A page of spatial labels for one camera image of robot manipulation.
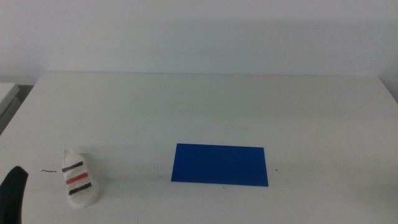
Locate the white sandal with striped straps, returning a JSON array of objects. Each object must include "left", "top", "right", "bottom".
[{"left": 61, "top": 148, "right": 100, "bottom": 210}]

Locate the blue rectangular mat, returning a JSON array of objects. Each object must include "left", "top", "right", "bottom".
[{"left": 170, "top": 142, "right": 269, "bottom": 187}]

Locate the grey side table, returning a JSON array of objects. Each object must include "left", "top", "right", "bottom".
[{"left": 0, "top": 82, "right": 21, "bottom": 134}]

